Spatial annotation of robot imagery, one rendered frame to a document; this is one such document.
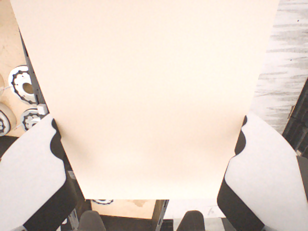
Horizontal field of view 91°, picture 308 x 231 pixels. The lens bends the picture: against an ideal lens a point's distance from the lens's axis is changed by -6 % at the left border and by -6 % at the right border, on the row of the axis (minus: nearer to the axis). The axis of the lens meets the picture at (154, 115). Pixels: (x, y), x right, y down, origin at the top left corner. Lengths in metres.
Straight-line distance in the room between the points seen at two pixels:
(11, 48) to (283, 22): 0.71
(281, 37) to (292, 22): 0.05
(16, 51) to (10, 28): 0.05
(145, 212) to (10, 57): 0.70
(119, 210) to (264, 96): 0.72
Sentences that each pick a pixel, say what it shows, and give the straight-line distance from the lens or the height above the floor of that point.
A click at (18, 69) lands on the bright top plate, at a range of 0.46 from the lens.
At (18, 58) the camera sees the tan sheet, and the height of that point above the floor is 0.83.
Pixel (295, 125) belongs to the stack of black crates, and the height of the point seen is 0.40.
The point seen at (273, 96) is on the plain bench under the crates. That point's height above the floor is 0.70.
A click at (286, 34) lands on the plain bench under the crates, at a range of 0.63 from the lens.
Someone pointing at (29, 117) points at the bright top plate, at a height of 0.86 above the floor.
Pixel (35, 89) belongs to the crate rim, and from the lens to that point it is 0.37.
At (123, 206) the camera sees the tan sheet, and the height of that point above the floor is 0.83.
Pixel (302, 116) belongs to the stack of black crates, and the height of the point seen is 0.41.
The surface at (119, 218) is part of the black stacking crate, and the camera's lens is 0.84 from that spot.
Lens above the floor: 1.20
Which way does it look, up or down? 60 degrees down
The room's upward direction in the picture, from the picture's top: 179 degrees counter-clockwise
